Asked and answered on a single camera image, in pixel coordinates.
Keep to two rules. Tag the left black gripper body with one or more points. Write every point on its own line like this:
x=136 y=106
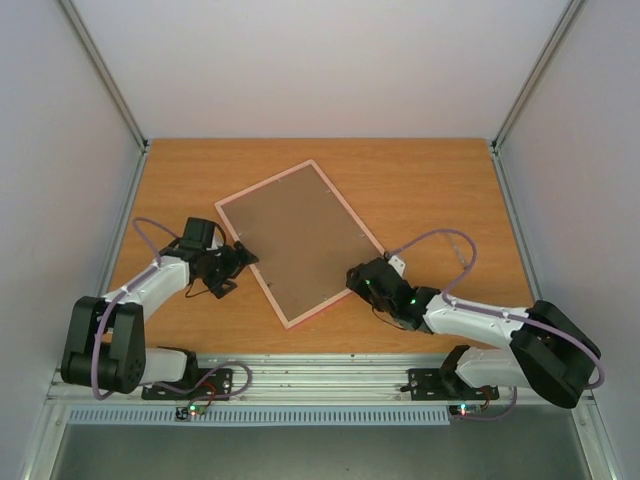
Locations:
x=218 y=269

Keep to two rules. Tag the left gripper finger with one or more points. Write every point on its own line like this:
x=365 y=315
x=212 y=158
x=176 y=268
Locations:
x=220 y=287
x=239 y=257

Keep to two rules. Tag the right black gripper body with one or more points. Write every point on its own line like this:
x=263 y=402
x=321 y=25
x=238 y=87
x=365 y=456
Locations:
x=365 y=279

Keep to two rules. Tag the pink picture frame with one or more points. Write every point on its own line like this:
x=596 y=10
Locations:
x=306 y=237

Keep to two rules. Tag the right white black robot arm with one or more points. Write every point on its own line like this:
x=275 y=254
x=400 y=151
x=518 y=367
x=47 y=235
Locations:
x=538 y=348

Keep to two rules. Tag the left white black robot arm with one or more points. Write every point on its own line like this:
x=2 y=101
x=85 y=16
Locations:
x=105 y=348

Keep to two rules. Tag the left small circuit board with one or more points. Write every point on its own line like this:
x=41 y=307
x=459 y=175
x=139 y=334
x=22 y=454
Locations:
x=190 y=412

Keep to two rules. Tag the small circuit board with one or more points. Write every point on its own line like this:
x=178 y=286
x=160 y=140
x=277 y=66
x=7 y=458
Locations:
x=465 y=409
x=190 y=412

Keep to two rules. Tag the right small circuit board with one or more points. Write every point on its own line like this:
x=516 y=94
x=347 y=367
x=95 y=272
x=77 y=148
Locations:
x=465 y=409

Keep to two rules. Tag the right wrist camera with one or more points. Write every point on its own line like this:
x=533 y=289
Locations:
x=398 y=264

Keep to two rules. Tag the aluminium rail base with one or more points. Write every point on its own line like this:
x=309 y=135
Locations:
x=291 y=379

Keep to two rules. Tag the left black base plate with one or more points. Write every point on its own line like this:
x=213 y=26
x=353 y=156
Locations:
x=221 y=382

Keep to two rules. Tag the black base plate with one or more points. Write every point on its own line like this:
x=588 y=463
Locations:
x=429 y=384
x=221 y=382

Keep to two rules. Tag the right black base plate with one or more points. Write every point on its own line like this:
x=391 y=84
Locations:
x=429 y=384

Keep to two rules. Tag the right aluminium corner post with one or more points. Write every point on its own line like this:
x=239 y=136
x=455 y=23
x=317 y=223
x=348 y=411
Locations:
x=551 y=46

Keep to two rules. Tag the aluminium corner post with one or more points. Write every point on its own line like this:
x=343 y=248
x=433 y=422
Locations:
x=551 y=46
x=89 y=46

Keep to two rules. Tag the grey slotted cable duct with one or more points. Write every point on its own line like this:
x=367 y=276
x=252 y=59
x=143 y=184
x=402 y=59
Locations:
x=260 y=416

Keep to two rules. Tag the left aluminium corner post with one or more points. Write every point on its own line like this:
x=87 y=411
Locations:
x=89 y=46

